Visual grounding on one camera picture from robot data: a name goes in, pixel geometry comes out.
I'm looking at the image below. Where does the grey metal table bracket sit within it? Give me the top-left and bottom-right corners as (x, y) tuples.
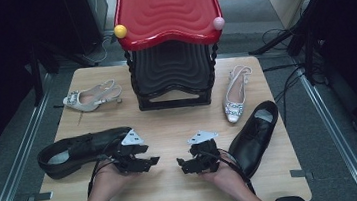
(288, 167), (314, 182)
(25, 191), (54, 201)

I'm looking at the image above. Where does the pink ball knob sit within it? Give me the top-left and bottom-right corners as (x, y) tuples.
(212, 15), (227, 31)

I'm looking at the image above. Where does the right hand-held gripper cable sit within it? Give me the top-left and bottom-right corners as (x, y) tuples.
(205, 144), (257, 201)

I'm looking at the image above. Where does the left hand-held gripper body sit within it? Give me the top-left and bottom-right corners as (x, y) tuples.
(107, 127), (150, 176)

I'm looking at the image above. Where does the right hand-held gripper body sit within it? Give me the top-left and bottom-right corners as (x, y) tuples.
(185, 129), (223, 176)

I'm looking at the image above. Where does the black leather shoe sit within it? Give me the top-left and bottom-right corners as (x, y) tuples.
(34, 125), (138, 182)
(222, 99), (286, 180)

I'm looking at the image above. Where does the metal floor rail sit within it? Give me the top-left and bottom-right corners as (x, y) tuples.
(0, 73), (66, 201)
(297, 61), (357, 201)

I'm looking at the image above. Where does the yellow ball knob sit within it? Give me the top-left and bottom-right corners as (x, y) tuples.
(112, 23), (129, 40)

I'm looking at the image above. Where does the person's left hand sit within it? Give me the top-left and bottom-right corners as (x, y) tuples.
(86, 156), (144, 201)

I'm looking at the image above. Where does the person's right hand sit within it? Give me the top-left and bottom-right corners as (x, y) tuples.
(198, 150), (250, 198)

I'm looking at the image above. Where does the hand-held gripper cable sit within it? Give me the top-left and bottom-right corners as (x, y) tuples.
(83, 150), (120, 198)
(205, 144), (257, 201)

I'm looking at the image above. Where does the red and black shoe rack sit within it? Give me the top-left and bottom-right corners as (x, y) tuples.
(110, 0), (235, 114)

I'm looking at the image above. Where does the black floor cable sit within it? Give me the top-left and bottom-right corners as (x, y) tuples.
(261, 61), (313, 129)

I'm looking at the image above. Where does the black metal stand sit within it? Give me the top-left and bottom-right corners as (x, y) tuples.
(24, 35), (100, 109)
(245, 14), (333, 92)

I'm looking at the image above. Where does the left hand-held gripper cable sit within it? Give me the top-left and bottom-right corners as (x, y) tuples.
(83, 150), (120, 198)

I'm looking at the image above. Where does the white heeled shoe with buckle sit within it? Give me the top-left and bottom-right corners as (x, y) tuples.
(218, 64), (258, 125)
(60, 77), (125, 116)

